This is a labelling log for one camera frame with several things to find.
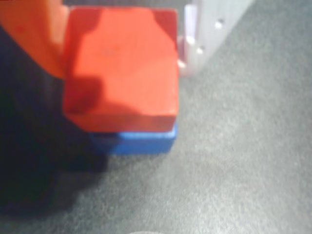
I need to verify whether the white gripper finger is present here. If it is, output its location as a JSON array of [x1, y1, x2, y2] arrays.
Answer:
[[177, 0, 255, 78]]

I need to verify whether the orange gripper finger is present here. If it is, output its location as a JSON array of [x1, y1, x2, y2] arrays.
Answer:
[[0, 0, 70, 81]]

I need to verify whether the red cube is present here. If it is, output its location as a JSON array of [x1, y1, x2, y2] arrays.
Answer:
[[62, 6, 181, 134]]

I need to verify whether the blue cube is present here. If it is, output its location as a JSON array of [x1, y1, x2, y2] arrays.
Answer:
[[89, 121, 179, 156]]

